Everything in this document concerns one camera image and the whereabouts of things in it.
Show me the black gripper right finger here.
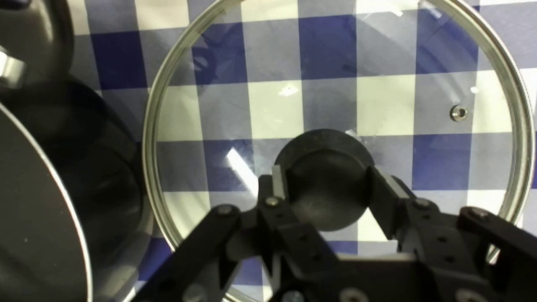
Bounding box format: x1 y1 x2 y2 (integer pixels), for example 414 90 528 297
367 168 537 302

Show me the black cooking pot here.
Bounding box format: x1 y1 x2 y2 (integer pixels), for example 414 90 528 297
0 0 152 302

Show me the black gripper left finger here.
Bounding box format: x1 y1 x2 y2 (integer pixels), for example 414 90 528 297
133 164 336 302

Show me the glass pot lid black knob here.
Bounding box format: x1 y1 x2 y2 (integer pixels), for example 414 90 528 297
142 0 537 302

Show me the blue white checkered tablecloth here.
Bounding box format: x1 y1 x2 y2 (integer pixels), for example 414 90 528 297
66 0 537 302

